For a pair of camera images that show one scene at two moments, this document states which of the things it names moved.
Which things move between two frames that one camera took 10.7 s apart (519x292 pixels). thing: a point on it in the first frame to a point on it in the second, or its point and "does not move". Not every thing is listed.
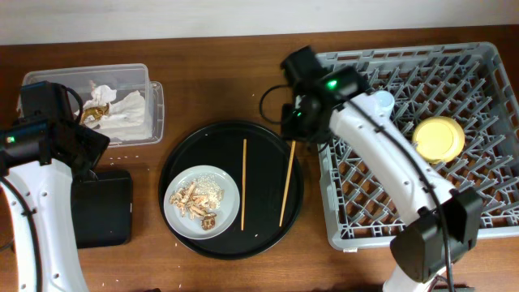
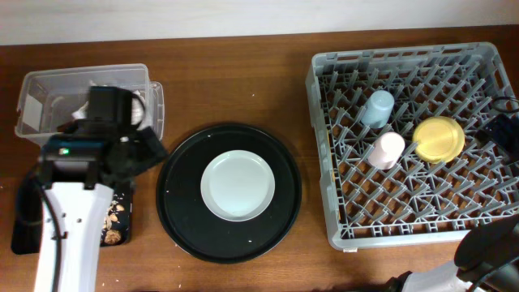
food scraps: x=199 y=198 to x=113 y=236
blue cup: x=383 y=101 does not move
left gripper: x=96 y=143 to x=154 y=145
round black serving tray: x=258 y=159 does not move
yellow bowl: x=439 y=139 does not move
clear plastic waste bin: x=126 y=79 does not move
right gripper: x=290 y=130 to x=497 y=131
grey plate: x=226 y=211 to x=238 y=185
